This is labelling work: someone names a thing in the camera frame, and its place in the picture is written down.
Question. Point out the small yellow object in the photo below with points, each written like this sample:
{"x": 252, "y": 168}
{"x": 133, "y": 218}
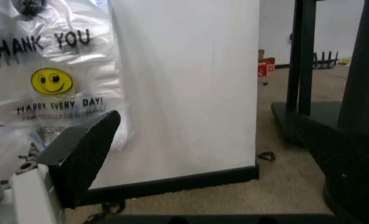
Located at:
{"x": 345, "y": 62}

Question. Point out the clear thank you plastic bag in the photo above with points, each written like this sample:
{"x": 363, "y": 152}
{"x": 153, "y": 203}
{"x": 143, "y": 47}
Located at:
{"x": 63, "y": 58}

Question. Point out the black floor stand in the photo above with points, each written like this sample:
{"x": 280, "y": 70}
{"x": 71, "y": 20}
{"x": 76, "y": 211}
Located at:
{"x": 302, "y": 70}

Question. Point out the brown cardboard box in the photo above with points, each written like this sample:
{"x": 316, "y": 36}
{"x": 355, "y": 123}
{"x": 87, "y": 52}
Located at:
{"x": 262, "y": 55}

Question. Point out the black slatted rack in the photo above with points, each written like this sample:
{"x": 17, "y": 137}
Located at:
{"x": 325, "y": 60}

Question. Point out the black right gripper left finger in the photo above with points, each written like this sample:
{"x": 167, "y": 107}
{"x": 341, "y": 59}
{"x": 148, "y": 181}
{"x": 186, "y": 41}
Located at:
{"x": 78, "y": 154}

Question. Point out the small dark floor scrap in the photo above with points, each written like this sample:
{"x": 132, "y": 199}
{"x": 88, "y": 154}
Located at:
{"x": 263, "y": 83}

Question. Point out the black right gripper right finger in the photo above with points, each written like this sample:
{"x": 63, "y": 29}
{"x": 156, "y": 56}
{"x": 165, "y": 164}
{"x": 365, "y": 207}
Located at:
{"x": 358, "y": 163}

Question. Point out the black wall hook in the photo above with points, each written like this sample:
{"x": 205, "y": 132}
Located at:
{"x": 31, "y": 5}

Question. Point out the red cardboard box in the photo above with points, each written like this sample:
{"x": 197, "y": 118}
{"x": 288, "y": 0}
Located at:
{"x": 266, "y": 68}

